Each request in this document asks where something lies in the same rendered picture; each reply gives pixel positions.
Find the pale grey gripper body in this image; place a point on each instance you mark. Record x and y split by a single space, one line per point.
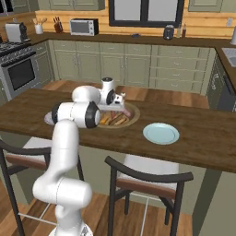
115 107

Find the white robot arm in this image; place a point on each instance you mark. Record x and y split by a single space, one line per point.
63 153

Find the pink sausage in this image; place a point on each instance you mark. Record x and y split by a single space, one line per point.
113 115

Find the brown bun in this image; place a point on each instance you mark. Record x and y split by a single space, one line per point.
104 119
120 121

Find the round wooden bowl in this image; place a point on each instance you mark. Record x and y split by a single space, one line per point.
134 115

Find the light blue plate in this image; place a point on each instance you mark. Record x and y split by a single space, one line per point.
160 133

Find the grey plate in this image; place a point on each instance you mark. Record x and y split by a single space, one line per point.
48 118

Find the green base cupboards run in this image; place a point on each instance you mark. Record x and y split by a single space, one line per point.
138 66

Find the small dark dish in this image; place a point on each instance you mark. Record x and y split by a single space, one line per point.
135 35

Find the white toaster oven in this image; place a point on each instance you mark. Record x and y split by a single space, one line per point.
83 27

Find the brown knife block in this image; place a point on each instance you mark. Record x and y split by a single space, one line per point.
58 27

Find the pale bottle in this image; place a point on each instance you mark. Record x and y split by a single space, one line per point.
179 31

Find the brown bottle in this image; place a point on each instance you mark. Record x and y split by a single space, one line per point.
184 31

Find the steel oven with hob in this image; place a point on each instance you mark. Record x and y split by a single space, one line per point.
18 69

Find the white pot with utensils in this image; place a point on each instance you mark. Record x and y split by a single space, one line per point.
39 28

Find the dark dishwasher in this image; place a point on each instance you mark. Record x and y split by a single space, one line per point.
226 92

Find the steel sink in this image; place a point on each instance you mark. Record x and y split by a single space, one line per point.
230 56

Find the dark frame bar stool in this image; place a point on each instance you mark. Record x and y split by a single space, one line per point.
147 179
27 159

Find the black frame window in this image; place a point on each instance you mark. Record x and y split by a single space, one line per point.
146 12

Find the green wall cupboards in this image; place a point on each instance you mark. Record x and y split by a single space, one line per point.
209 5
73 4

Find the white wall socket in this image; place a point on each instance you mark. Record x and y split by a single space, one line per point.
229 22

